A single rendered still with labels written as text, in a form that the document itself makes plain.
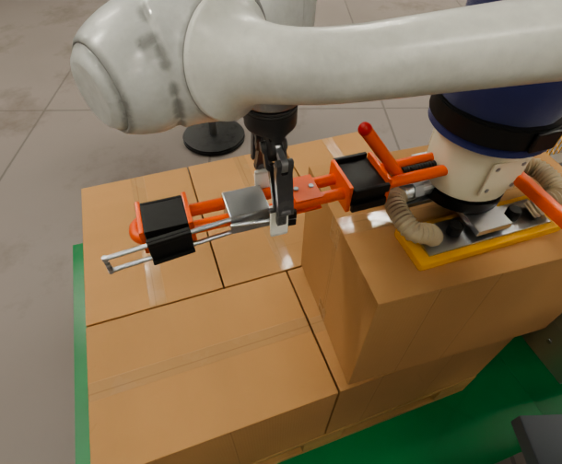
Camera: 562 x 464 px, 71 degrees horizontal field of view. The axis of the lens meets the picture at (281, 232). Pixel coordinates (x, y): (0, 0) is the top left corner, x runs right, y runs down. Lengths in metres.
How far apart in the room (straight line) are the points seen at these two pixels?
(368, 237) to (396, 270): 0.09
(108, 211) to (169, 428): 0.79
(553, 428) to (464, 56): 0.80
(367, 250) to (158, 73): 0.58
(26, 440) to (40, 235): 1.01
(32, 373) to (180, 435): 0.98
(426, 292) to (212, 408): 0.59
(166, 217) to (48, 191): 1.99
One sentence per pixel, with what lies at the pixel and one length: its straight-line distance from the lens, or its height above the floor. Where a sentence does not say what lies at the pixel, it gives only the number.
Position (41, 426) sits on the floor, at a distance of 1.83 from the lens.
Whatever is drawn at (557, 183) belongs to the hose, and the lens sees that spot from 0.99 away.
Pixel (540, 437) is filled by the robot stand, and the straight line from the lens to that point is 0.98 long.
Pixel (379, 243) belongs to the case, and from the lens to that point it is 0.83.
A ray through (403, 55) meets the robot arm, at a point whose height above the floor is 1.44.
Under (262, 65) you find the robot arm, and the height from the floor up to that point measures 1.43.
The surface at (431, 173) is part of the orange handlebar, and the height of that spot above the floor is 1.08.
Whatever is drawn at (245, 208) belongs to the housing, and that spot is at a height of 1.09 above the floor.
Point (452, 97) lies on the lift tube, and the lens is 0.74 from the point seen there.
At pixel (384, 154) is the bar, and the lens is 0.72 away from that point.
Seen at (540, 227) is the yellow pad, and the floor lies 0.96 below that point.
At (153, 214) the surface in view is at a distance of 0.66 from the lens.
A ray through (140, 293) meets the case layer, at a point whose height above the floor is 0.54.
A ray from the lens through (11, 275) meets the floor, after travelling 2.27.
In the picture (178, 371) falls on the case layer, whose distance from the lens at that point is 1.13.
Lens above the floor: 1.56
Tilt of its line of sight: 49 degrees down
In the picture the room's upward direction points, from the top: 1 degrees clockwise
